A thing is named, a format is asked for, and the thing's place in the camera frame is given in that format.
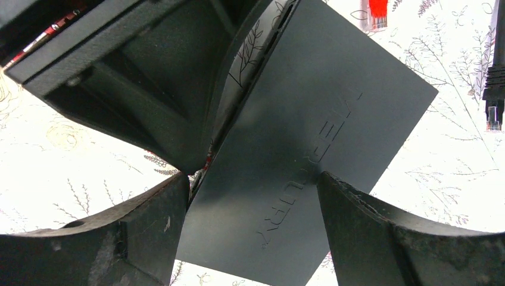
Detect red ethernet cable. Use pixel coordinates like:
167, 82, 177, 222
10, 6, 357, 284
361, 0, 389, 32

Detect black short ethernet cable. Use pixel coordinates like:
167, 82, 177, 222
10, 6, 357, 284
482, 0, 505, 131

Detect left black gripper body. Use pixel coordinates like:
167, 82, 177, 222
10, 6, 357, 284
0, 0, 190, 98

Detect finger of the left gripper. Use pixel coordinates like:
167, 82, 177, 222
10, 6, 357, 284
43, 1, 269, 174

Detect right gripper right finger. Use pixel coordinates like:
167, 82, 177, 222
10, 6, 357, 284
317, 172, 504, 286

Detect black network switch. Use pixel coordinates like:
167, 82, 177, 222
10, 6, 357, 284
177, 1, 437, 285

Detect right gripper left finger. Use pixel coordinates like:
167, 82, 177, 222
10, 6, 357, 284
1, 173, 190, 285

